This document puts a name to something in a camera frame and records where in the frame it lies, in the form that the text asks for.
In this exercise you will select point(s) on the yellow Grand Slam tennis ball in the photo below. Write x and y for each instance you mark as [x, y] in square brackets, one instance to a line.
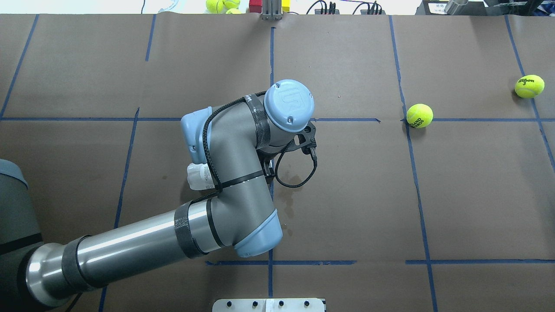
[419, 116]

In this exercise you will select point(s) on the yellow Wilson tennis ball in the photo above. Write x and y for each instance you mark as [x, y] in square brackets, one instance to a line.
[529, 86]

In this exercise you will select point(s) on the clear tennis ball can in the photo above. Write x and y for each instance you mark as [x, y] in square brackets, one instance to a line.
[199, 177]

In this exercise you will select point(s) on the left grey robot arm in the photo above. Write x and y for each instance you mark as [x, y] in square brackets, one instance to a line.
[231, 146]

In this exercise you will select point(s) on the yellow tennis ball on desk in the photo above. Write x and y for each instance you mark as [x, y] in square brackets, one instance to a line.
[215, 6]

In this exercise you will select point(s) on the red cube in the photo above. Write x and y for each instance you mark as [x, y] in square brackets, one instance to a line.
[255, 6]

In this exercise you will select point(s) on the yellow cube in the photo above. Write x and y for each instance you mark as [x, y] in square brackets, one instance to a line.
[285, 5]

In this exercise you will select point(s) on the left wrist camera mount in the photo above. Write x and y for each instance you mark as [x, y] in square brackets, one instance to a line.
[283, 142]

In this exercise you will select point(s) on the aluminium frame post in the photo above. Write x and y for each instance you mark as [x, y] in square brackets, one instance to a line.
[272, 10]

